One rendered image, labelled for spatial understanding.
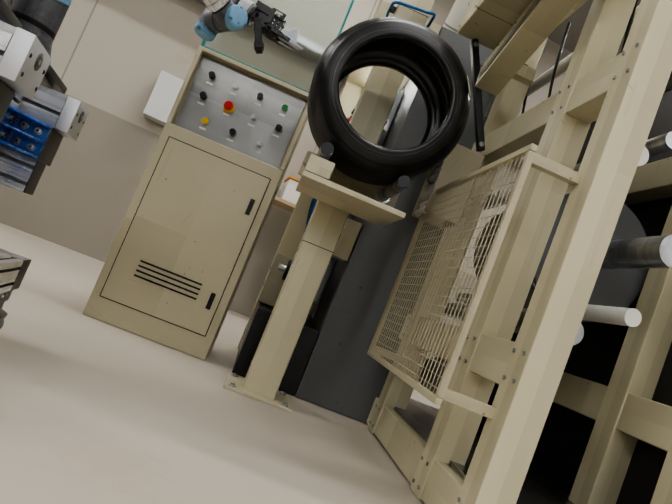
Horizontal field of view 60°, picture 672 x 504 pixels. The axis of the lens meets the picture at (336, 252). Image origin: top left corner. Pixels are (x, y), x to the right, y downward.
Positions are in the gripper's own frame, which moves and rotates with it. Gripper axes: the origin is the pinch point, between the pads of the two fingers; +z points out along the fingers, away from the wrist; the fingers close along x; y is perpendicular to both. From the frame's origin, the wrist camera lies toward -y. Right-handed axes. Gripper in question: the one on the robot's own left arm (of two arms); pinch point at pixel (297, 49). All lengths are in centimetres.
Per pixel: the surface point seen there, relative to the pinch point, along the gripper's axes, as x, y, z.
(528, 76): 7, 39, 78
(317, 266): 24, -62, 45
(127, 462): -83, -117, 22
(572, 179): -60, -14, 84
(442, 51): -11.4, 21.2, 43.5
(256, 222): 57, -57, 14
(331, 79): -11.7, -7.0, 15.8
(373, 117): 25.7, 1.1, 35.6
